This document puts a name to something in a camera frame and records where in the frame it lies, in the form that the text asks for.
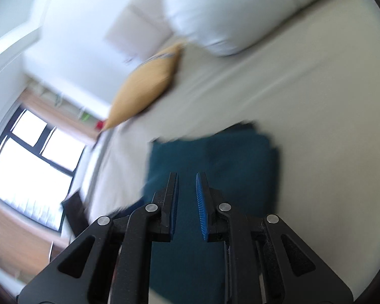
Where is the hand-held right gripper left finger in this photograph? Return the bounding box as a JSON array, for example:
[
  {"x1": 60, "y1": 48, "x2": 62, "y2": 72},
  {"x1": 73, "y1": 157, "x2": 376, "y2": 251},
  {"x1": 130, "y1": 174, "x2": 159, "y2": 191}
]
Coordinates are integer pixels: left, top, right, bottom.
[{"x1": 16, "y1": 172, "x2": 180, "y2": 304}]

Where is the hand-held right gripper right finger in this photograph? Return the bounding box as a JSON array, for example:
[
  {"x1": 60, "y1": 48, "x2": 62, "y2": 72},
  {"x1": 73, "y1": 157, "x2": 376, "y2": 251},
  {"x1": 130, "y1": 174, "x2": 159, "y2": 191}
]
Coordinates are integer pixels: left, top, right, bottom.
[{"x1": 195, "y1": 172, "x2": 354, "y2": 304}]

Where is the teal knit sweater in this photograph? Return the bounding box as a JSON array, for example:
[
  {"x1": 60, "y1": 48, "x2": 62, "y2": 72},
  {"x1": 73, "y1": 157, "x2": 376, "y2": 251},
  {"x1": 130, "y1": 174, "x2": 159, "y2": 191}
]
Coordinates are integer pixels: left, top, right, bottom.
[{"x1": 109, "y1": 121, "x2": 280, "y2": 304}]

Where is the dark object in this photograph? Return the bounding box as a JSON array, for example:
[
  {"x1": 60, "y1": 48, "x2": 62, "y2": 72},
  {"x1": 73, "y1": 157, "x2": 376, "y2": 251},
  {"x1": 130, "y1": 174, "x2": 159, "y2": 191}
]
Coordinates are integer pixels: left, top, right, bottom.
[{"x1": 61, "y1": 188, "x2": 90, "y2": 239}]

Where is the yellow pillow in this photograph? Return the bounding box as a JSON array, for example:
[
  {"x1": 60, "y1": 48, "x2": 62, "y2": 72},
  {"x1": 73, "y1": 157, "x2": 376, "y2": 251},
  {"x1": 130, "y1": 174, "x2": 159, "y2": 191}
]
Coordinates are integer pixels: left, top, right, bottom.
[{"x1": 101, "y1": 42, "x2": 186, "y2": 132}]

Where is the bed with beige sheet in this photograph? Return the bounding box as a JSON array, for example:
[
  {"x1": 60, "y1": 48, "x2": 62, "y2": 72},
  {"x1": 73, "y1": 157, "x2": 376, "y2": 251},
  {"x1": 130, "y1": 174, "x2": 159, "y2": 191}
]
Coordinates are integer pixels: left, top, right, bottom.
[{"x1": 60, "y1": 0, "x2": 380, "y2": 304}]

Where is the beige curtain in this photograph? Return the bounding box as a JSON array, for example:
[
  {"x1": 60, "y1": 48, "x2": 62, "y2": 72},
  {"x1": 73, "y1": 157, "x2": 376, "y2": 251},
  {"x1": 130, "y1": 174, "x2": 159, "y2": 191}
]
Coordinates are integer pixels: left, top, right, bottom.
[{"x1": 19, "y1": 88, "x2": 106, "y2": 144}]

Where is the black framed window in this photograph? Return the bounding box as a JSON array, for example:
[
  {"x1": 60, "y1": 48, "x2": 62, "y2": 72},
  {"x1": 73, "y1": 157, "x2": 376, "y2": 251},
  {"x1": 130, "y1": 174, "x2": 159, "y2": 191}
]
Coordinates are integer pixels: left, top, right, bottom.
[{"x1": 0, "y1": 106, "x2": 87, "y2": 232}]

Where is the beige padded headboard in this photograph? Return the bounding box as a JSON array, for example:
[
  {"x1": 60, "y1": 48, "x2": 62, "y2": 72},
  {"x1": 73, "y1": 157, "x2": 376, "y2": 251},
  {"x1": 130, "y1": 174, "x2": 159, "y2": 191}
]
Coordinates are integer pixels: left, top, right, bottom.
[{"x1": 104, "y1": 0, "x2": 179, "y2": 61}]

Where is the white pillow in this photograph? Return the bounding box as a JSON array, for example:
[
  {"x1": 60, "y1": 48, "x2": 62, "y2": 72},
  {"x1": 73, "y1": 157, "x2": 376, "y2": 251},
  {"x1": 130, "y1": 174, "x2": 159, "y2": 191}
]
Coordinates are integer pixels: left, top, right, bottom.
[{"x1": 163, "y1": 0, "x2": 362, "y2": 58}]

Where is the white wall shelf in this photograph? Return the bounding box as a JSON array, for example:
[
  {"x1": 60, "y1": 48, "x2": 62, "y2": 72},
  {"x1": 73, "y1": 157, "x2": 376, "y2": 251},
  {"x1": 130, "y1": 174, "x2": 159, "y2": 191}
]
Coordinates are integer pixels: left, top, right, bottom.
[{"x1": 25, "y1": 78, "x2": 112, "y2": 134}]

